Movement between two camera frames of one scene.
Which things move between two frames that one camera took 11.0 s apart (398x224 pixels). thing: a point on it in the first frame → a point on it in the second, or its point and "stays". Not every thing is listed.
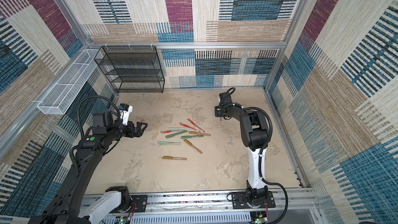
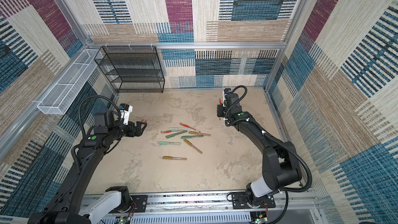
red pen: (195, 124) → (220, 103)
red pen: (188, 126) stays
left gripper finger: (139, 131) stays
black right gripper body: (218, 111) stays
